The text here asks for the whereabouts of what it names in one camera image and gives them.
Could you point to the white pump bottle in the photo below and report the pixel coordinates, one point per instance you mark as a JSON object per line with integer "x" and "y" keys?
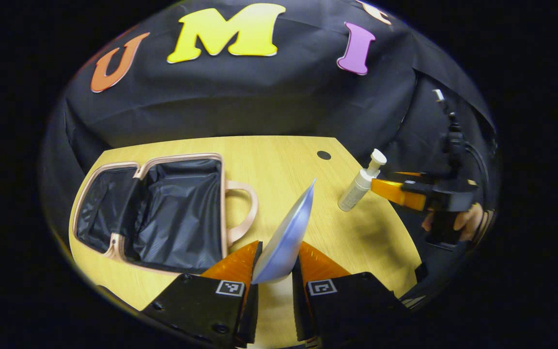
{"x": 356, "y": 190}

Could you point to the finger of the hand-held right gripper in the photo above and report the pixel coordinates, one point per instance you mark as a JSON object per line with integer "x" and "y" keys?
{"x": 407, "y": 175}
{"x": 400, "y": 195}

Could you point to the black round table grommet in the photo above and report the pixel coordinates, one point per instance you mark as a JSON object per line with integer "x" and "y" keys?
{"x": 324, "y": 155}

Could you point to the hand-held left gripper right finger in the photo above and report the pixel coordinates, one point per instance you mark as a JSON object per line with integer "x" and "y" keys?
{"x": 301, "y": 310}

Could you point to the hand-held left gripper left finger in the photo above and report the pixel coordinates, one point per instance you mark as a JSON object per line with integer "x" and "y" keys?
{"x": 252, "y": 310}

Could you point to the pink suitcase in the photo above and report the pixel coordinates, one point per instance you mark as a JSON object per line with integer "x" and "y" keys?
{"x": 177, "y": 213}

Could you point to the white squeeze tube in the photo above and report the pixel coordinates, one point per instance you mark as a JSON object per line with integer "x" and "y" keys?
{"x": 284, "y": 242}

